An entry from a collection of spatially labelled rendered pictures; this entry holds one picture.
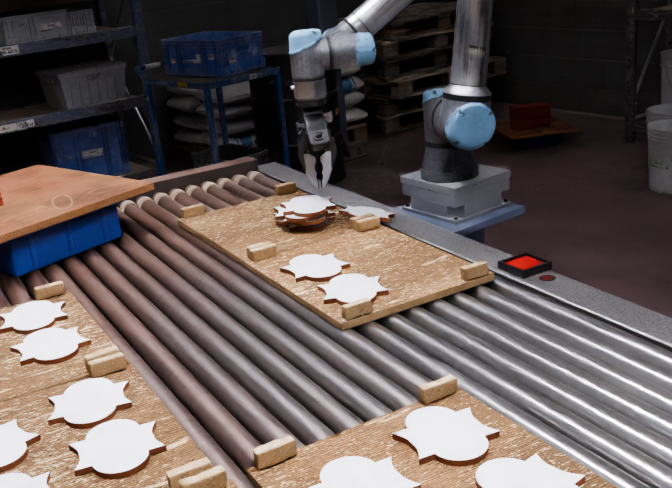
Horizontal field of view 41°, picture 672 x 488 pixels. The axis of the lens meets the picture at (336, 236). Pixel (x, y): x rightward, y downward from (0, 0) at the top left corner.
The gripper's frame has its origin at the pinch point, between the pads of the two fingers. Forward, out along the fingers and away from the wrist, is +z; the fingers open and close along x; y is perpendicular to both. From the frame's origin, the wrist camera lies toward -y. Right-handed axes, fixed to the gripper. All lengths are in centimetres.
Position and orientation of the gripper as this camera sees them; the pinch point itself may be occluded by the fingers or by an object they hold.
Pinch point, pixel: (320, 183)
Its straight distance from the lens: 210.9
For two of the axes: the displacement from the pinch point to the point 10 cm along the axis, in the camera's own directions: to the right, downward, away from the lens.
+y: -1.6, -3.1, 9.4
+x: -9.8, 1.3, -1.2
